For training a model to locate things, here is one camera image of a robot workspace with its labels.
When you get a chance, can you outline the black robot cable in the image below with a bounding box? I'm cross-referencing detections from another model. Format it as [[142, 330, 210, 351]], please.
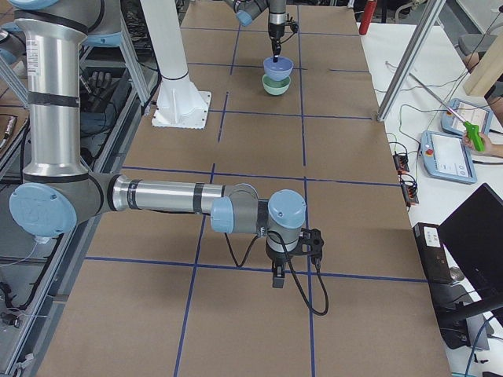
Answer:
[[223, 231, 329, 316]]

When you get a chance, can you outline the near teach pendant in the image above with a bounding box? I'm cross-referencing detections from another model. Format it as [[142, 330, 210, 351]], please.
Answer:
[[420, 130, 477, 185]]

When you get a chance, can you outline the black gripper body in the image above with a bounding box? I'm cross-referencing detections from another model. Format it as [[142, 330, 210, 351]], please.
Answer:
[[268, 24, 285, 49]]

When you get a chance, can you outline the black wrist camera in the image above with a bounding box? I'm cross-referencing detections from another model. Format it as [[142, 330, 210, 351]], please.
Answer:
[[293, 228, 325, 264], [285, 14, 299, 35]]

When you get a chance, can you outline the teach pendant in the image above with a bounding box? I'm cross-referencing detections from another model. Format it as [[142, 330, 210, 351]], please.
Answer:
[[420, 130, 477, 185], [441, 98, 494, 136]]

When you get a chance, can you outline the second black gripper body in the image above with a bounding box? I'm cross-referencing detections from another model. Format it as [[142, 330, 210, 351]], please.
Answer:
[[266, 243, 299, 271]]

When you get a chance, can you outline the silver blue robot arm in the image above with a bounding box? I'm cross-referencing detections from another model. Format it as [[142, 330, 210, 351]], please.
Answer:
[[224, 0, 287, 56]]

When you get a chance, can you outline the black laptop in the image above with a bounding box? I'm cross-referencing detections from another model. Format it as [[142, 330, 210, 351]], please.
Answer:
[[439, 183, 502, 298]]

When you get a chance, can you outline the aluminium frame post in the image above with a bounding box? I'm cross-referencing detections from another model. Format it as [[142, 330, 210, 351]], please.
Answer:
[[376, 0, 446, 122]]

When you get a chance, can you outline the person's hand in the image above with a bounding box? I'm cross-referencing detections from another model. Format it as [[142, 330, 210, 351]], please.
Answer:
[[463, 133, 493, 154]]

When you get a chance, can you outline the blue bowl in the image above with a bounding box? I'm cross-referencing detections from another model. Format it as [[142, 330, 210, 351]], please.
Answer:
[[263, 56, 294, 82]]

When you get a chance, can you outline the green bowl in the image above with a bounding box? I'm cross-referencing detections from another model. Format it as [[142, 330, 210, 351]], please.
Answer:
[[262, 75, 291, 96]]

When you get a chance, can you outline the red cylinder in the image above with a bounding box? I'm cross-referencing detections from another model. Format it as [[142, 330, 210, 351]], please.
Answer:
[[358, 0, 377, 35]]

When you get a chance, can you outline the person in black shirt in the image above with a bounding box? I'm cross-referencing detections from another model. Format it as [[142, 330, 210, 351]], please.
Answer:
[[457, 0, 503, 160]]

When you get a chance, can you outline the black box device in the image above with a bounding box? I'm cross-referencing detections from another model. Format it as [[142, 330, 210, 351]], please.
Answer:
[[413, 222, 465, 285]]

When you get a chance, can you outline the far teach pendant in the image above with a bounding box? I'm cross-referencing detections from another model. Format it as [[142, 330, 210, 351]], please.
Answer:
[[441, 98, 494, 136]]

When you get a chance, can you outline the reacher grabber tool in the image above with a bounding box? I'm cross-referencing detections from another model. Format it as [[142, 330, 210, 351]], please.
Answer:
[[408, 74, 487, 152]]

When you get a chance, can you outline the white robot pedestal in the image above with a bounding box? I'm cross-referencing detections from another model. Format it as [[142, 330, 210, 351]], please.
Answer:
[[141, 0, 211, 130]]

